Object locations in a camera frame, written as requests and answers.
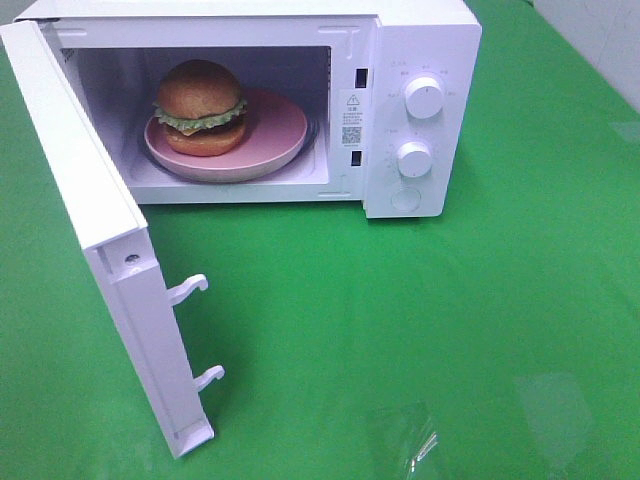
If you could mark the round white door button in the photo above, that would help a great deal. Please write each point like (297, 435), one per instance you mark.
(406, 199)

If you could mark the pink round plate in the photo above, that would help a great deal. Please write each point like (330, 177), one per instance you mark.
(270, 105)

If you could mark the burger with lettuce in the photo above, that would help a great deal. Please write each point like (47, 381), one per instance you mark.
(201, 109)

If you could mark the white microwave door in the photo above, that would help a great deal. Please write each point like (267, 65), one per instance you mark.
(113, 235)

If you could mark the glass microwave turntable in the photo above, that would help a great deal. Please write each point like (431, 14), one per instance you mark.
(312, 131)

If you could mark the lower white microwave knob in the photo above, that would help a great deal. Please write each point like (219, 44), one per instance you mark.
(414, 159)

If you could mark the white microwave knob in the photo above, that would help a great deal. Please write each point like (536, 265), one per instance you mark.
(424, 96)
(414, 159)

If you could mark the white microwave oven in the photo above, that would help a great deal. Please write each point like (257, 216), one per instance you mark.
(345, 63)

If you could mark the upper white microwave knob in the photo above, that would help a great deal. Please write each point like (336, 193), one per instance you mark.
(424, 96)

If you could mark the green table cloth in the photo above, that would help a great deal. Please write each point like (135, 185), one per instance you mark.
(497, 341)

